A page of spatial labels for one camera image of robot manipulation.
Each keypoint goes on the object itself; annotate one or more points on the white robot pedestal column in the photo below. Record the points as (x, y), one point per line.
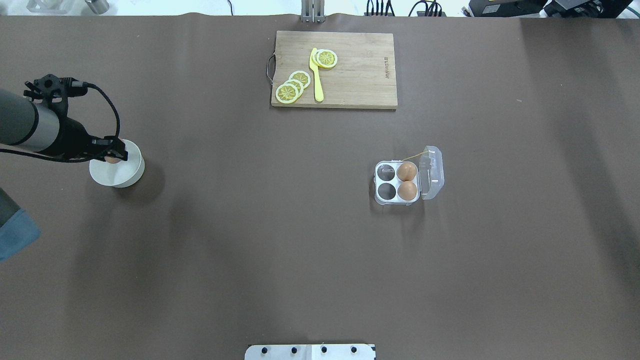
(322, 351)

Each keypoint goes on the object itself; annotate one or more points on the white bowl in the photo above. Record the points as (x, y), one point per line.
(120, 174)

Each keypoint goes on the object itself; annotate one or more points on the brown egg from bowl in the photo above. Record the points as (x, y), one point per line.
(112, 160)

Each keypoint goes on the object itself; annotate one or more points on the brown egg in box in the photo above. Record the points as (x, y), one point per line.
(407, 171)
(407, 191)

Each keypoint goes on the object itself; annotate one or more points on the small metal cup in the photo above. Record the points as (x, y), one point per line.
(98, 7)

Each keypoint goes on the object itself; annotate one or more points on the black laptop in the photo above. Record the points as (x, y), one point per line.
(505, 8)

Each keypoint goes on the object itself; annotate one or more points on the wooden cutting board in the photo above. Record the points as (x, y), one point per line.
(364, 77)

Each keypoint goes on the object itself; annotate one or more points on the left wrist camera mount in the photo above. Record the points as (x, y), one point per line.
(53, 90)

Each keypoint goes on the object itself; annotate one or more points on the aluminium frame post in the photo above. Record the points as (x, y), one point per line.
(313, 11)

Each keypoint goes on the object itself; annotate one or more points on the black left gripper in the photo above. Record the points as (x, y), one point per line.
(73, 138)

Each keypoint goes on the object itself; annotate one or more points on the clear plastic egg box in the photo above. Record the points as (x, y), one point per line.
(430, 179)

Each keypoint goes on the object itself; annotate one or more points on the yellow plastic knife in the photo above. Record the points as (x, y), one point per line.
(317, 84)

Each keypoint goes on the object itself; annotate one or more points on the black stand beside laptop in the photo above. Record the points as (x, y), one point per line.
(597, 9)

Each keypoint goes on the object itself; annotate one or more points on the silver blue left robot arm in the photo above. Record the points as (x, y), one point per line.
(36, 131)

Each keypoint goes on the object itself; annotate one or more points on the lemon slice by knife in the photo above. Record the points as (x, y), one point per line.
(324, 58)

